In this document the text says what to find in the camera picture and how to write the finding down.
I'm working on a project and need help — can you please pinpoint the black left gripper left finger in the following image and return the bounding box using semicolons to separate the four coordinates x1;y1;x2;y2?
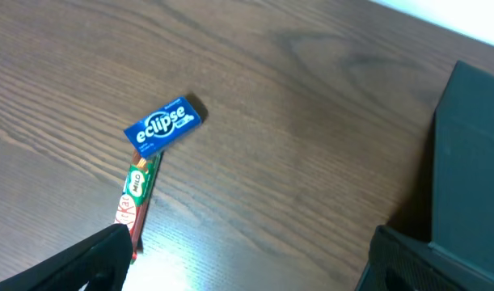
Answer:
0;224;133;291

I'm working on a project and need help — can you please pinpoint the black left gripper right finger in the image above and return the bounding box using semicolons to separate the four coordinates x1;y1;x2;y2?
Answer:
367;226;494;291

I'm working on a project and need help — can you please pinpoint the red KitKat bar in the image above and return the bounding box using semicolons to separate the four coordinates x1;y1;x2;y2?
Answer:
114;150;162;264

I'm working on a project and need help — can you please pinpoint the dark green gift box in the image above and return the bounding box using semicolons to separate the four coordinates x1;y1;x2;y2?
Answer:
353;60;494;291

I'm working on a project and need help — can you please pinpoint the blue Eclipse mints box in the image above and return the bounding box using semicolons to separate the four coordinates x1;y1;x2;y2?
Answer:
124;96;202;158

